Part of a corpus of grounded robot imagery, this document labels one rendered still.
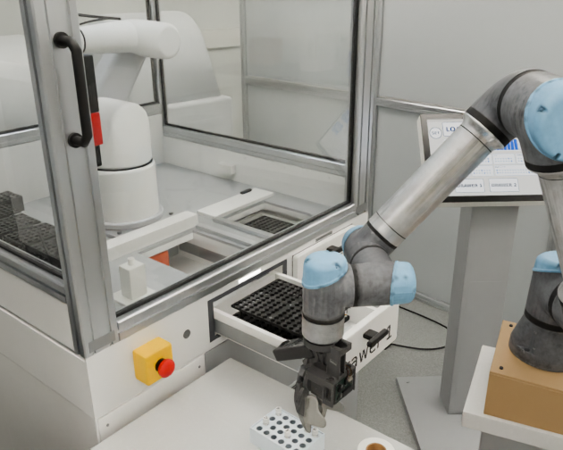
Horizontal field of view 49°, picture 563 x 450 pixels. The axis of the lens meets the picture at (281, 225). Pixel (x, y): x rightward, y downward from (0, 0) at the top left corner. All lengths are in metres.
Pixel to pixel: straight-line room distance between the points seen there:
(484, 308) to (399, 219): 1.23
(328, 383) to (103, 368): 0.46
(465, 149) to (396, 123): 2.06
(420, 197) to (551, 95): 0.29
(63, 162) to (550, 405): 1.04
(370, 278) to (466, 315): 1.30
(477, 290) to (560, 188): 1.24
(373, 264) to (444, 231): 2.11
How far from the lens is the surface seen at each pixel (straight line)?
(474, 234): 2.19
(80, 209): 1.14
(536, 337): 1.39
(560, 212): 1.11
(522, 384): 1.37
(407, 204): 1.14
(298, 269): 1.65
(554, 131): 1.01
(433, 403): 2.61
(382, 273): 1.05
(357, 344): 1.34
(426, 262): 3.29
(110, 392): 1.34
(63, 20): 1.09
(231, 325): 1.44
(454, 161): 1.14
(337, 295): 1.04
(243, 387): 1.44
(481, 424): 1.43
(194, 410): 1.39
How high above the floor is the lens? 1.63
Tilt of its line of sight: 22 degrees down
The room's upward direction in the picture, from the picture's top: straight up
